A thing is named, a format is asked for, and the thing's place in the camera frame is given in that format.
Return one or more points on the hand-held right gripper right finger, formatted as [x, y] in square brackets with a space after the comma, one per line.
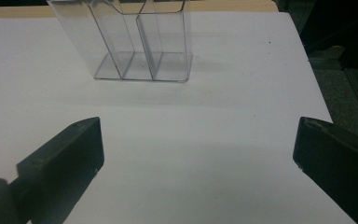
[335, 161]

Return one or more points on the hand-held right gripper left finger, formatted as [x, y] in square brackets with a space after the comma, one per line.
[59, 161]

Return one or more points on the clear plastic compartment organizer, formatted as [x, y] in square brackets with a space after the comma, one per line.
[143, 46]

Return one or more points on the white table cover board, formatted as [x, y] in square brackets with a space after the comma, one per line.
[199, 140]

